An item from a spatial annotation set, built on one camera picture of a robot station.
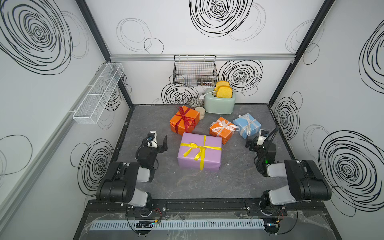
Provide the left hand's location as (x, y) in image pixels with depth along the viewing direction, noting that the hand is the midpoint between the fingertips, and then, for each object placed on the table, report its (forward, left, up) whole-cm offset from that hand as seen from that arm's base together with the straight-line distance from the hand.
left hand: (157, 135), depth 88 cm
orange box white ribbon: (+6, -42, -5) cm, 43 cm away
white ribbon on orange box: (+12, -38, -4) cm, 40 cm away
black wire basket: (+62, -21, +5) cm, 66 cm away
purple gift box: (-14, -32, +1) cm, 35 cm away
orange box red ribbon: (+20, -19, -2) cm, 28 cm away
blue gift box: (+12, -57, -2) cm, 59 cm away
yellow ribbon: (-14, -25, +2) cm, 29 cm away
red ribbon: (+13, -17, 0) cm, 21 cm away
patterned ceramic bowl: (+39, -22, -9) cm, 45 cm away
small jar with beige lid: (+25, -27, -5) cm, 37 cm away
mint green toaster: (+31, -39, -5) cm, 51 cm away
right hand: (+2, -60, -2) cm, 60 cm away
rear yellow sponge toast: (+39, -39, +10) cm, 56 cm away
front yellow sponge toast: (+32, -42, +8) cm, 53 cm away
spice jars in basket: (+24, -27, +22) cm, 42 cm away
